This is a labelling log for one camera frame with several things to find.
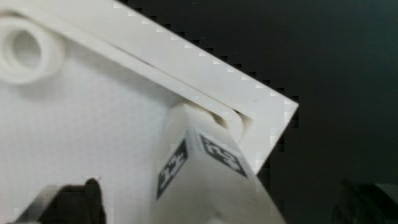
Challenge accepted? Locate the white desk top tray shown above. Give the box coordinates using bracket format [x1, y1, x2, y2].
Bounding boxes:
[0, 0, 296, 224]

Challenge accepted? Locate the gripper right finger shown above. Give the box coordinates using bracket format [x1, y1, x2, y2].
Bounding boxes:
[331, 180, 398, 224]

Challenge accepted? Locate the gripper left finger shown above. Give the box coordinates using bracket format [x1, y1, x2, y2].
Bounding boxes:
[13, 178, 106, 224]

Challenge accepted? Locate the white desk leg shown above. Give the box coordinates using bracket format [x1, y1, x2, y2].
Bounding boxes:
[148, 103, 285, 224]

